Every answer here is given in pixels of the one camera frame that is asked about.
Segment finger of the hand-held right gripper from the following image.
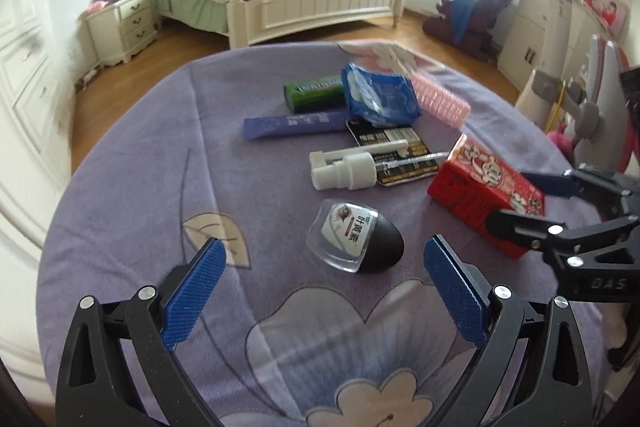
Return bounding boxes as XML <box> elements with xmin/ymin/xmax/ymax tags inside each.
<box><xmin>484</xmin><ymin>208</ymin><xmax>640</xmax><ymax>258</ymax></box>
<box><xmin>520</xmin><ymin>164</ymin><xmax>640</xmax><ymax>212</ymax></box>

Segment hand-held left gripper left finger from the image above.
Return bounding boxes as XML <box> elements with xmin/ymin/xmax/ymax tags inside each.
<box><xmin>56</xmin><ymin>237</ymin><xmax>227</xmax><ymax>427</ymax></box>

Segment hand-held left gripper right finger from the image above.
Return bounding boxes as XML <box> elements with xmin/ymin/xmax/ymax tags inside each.
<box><xmin>423</xmin><ymin>234</ymin><xmax>593</xmax><ymax>427</ymax></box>

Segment red milk carton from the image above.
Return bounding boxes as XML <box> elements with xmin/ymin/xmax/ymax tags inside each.
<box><xmin>427</xmin><ymin>133</ymin><xmax>547</xmax><ymax>260</ymax></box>

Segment black clear eye drop package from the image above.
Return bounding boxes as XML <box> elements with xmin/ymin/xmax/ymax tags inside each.
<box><xmin>306</xmin><ymin>201</ymin><xmax>405</xmax><ymax>274</ymax></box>

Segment pink plush toy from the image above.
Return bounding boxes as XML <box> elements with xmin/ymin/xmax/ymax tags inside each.
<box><xmin>546</xmin><ymin>127</ymin><xmax>581</xmax><ymax>158</ymax></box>

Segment pink hair roller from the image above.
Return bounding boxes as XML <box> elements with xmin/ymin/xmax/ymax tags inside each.
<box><xmin>410</xmin><ymin>72</ymin><xmax>472</xmax><ymax>128</ymax></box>

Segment white dresser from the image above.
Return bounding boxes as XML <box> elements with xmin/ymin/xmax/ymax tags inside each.
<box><xmin>497</xmin><ymin>0</ymin><xmax>640</xmax><ymax>92</ymax></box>

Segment white pump spray head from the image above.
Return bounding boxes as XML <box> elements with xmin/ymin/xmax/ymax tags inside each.
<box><xmin>309</xmin><ymin>147</ymin><xmax>453</xmax><ymax>191</ymax></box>

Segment dark brown massage chair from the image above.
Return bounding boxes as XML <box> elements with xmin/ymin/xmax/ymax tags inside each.
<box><xmin>422</xmin><ymin>0</ymin><xmax>523</xmax><ymax>62</ymax></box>

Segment black packet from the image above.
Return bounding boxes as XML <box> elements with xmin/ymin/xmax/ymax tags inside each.
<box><xmin>345</xmin><ymin>119</ymin><xmax>441</xmax><ymax>186</ymax></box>

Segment blue tissue pack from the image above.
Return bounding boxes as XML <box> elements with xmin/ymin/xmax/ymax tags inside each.
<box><xmin>341</xmin><ymin>63</ymin><xmax>422</xmax><ymax>128</ymax></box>

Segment red dolls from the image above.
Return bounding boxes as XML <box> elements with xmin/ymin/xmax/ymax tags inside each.
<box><xmin>565</xmin><ymin>0</ymin><xmax>631</xmax><ymax>30</ymax></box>

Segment purple stick sachet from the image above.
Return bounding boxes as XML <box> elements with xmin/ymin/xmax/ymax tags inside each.
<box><xmin>243</xmin><ymin>109</ymin><xmax>353</xmax><ymax>141</ymax></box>

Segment blue cloth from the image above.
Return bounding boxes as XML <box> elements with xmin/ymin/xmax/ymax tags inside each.
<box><xmin>452</xmin><ymin>0</ymin><xmax>478</xmax><ymax>48</ymax></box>

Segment green gum pack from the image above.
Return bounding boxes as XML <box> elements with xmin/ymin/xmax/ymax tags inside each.
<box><xmin>283</xmin><ymin>77</ymin><xmax>347</xmax><ymax>112</ymax></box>

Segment white power strip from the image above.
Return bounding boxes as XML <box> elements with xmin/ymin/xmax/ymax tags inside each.
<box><xmin>75</xmin><ymin>68</ymin><xmax>101</xmax><ymax>90</ymax></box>

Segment white wardrobe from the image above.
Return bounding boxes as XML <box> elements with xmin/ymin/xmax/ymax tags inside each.
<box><xmin>0</xmin><ymin>0</ymin><xmax>76</xmax><ymax>258</ymax></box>

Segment cream nightstand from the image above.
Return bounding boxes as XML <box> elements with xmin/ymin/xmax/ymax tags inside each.
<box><xmin>85</xmin><ymin>0</ymin><xmax>160</xmax><ymax>68</ymax></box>

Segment yellow cable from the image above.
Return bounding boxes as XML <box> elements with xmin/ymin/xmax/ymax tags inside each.
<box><xmin>545</xmin><ymin>87</ymin><xmax>566</xmax><ymax>132</ymax></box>

